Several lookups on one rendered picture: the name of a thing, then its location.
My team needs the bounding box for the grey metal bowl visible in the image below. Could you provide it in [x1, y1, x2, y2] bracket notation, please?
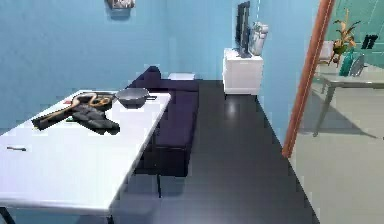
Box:
[114, 87, 158, 109]

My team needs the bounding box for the grey round object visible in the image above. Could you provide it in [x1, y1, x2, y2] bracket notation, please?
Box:
[349, 53, 368, 78]

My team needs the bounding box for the framed wall picture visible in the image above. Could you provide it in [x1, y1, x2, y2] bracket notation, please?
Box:
[107, 0, 136, 10]

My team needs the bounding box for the grey table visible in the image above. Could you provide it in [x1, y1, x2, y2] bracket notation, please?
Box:
[312, 63, 384, 138]

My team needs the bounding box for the teal bottle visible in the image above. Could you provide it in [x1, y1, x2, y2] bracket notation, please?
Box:
[338, 47, 356, 77]

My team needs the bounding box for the orange brown door frame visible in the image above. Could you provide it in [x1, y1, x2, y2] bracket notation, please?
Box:
[281, 0, 336, 159]

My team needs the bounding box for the dark purple sofa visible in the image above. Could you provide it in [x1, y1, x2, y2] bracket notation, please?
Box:
[126, 65, 200, 178]

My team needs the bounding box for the white table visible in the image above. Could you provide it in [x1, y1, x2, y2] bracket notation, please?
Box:
[0, 89, 173, 224]

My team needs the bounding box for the dark grey crumpled cloth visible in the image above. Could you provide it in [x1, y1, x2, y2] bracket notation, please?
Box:
[68, 105, 121, 136]

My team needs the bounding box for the yellow house plant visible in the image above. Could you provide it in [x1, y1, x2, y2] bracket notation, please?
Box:
[328, 8, 362, 68]

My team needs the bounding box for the white cabinet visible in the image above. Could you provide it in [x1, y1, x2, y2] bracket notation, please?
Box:
[222, 47, 264, 96]

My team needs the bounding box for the white chair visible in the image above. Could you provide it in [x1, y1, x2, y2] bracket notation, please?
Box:
[318, 40, 335, 65]

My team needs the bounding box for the black television set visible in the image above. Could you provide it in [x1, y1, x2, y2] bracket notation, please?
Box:
[235, 0, 253, 59]

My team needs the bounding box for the white box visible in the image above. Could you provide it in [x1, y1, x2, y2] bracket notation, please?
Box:
[167, 72, 196, 81]

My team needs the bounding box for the black wall sign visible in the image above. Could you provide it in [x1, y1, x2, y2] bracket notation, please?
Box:
[361, 33, 379, 50]

